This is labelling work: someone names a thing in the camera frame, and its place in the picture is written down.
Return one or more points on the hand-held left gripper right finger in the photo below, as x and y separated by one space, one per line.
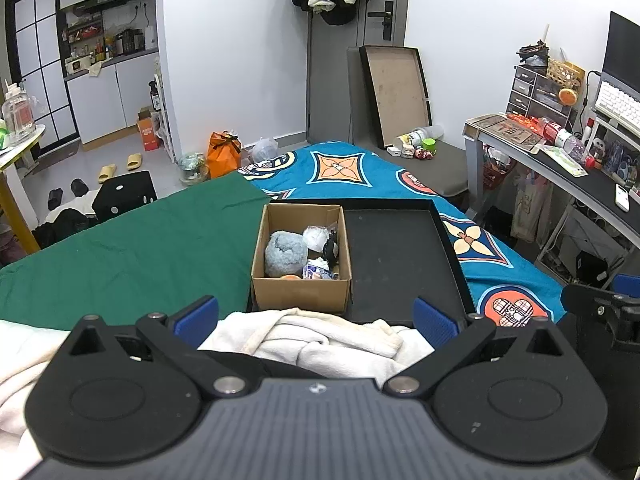
435 324

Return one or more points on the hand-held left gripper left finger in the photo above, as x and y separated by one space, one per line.
197 321

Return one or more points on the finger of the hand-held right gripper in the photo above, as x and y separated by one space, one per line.
590 300

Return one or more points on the black tray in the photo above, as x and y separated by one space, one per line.
400 260

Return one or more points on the hamburger plush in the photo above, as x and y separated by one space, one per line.
289 277

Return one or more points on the brown cardboard box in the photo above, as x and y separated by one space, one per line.
300 295

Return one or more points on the fluffy light blue plush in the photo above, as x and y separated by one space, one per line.
285 255

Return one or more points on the blue tissue packet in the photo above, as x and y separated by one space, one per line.
317 271

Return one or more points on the clear bag of white cotton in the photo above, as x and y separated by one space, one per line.
316 237

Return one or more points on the green cloth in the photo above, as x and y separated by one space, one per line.
150 255

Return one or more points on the white remote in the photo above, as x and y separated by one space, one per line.
623 197

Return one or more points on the beige tote bag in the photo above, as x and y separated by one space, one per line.
530 205

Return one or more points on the white fleece blanket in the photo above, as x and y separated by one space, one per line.
310 335

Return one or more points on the green white packet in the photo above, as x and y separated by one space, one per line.
565 160

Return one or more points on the black dice stool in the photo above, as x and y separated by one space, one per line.
125 195

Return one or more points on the panda figure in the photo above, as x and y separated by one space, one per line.
598 149

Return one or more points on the glass jar with plants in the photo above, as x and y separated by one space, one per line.
194 169

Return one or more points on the red basket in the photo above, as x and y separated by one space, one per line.
497 167

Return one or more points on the plastic bottle with red label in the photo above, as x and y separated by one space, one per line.
562 137

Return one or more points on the black white clothing pile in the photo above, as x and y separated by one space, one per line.
65 222

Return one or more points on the orange gift bag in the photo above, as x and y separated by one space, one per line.
224 157

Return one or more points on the red round toys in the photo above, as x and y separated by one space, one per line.
424 155

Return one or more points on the small white toy figure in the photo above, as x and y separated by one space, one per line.
408 151

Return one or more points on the blue patterned bedsheet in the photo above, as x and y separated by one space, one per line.
350 170

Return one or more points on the white charger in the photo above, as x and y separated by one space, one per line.
394 152

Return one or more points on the green cup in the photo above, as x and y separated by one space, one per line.
429 146

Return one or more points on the black shoe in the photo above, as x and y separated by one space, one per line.
55 198
79 187

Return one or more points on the white plastic bag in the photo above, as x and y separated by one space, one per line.
263 151

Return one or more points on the white bottle with yellow label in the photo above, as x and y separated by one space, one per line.
415 136

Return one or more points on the patterned brown desk mat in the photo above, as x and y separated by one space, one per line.
505 130

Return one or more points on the orange cardboard box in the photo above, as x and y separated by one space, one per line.
149 132

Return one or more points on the white keyboard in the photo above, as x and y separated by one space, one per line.
617 105

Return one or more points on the orange round plush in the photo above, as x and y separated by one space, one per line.
569 97

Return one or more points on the white shelf rack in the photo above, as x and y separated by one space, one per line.
162 115

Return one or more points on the grey drawer organizer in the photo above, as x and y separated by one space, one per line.
530 95

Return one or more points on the yellow table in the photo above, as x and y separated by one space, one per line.
15 195

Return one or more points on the woven bamboo basket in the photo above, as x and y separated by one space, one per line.
562 72

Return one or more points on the black framed brown lid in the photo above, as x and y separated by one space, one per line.
395 95

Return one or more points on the white kitchen cabinet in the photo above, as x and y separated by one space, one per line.
110 100

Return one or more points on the black monitor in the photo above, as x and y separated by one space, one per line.
625 50

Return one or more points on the grey door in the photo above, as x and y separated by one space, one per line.
330 85

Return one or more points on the large glass jar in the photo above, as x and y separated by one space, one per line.
17 115

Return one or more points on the white microwave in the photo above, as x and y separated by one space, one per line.
77 66

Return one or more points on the black framed sliding door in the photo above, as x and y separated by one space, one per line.
42 60

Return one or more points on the grey range hood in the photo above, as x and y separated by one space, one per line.
102 0

